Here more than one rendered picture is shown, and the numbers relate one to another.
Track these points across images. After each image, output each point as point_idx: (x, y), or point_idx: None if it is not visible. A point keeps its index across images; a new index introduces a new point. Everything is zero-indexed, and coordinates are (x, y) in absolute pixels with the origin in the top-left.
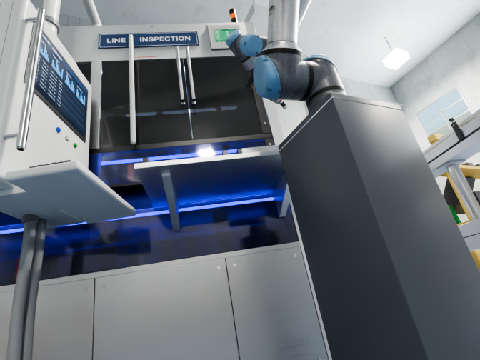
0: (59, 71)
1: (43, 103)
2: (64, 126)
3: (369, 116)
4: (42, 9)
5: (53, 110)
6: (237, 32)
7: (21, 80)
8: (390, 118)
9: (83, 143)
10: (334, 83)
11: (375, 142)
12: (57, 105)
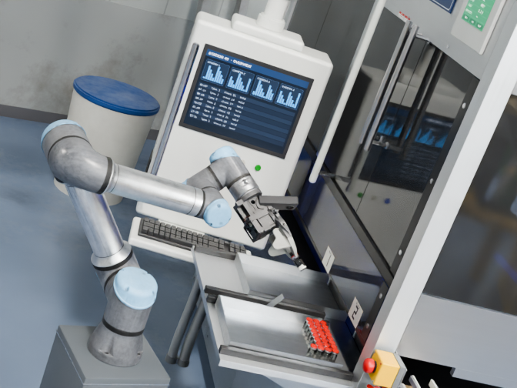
0: (242, 84)
1: (205, 135)
2: (241, 149)
3: (62, 363)
4: (192, 47)
5: (221, 138)
6: (209, 158)
7: (176, 124)
8: (71, 379)
9: (281, 160)
10: (105, 314)
11: (54, 382)
12: (229, 130)
